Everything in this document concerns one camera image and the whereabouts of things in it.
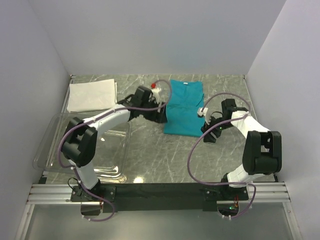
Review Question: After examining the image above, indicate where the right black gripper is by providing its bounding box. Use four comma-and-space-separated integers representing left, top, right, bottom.
201, 113, 234, 144

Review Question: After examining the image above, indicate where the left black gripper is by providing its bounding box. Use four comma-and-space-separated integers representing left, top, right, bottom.
141, 98, 168, 124

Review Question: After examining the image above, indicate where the teal t shirt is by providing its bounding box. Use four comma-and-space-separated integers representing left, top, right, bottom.
163, 79, 205, 137

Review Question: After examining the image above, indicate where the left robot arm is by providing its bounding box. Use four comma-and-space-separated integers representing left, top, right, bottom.
57, 83, 167, 201

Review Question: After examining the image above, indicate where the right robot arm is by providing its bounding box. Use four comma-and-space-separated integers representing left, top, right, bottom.
197, 98, 282, 200

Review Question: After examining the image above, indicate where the clear plastic bin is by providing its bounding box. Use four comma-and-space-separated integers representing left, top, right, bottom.
32, 113, 132, 179

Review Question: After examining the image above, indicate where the folded white t shirt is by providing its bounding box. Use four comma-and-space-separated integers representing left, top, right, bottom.
67, 79, 117, 113

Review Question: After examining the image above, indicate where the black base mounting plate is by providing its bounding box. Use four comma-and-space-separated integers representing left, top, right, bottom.
69, 182, 250, 215

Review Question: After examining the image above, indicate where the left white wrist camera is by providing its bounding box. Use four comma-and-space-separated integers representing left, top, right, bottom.
149, 82, 162, 105

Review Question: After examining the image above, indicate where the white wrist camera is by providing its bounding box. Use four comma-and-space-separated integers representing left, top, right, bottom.
197, 107, 212, 125
149, 82, 162, 105

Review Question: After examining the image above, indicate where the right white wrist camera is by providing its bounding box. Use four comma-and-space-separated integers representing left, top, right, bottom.
197, 107, 212, 125

